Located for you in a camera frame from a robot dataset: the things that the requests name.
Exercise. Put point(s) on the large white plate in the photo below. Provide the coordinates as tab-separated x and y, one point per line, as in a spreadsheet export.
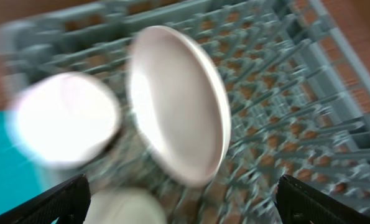
179	103

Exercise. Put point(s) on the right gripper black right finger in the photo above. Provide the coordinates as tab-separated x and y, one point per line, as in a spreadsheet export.
299	203

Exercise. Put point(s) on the teal plastic tray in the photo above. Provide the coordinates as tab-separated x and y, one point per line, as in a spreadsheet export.
19	177

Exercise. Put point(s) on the white bowl with brown food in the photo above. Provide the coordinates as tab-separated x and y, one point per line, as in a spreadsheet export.
125	206

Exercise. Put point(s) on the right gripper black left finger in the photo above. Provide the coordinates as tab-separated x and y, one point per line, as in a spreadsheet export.
67	202

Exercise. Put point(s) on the pink bowl with rice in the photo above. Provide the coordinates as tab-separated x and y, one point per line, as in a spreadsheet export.
63	121

